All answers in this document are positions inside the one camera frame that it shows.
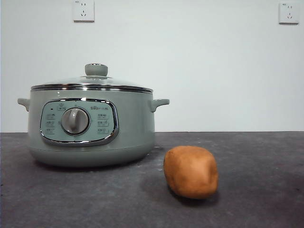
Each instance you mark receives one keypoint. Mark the brown potato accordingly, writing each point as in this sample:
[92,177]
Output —
[190,172]

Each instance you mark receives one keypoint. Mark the glass lid with green knob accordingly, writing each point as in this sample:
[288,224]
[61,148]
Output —
[96,70]

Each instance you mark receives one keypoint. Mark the pale green electric pot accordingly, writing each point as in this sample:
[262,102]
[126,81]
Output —
[133,133]

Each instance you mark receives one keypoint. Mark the white wall socket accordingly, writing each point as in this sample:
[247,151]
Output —
[83,10]
[288,13]

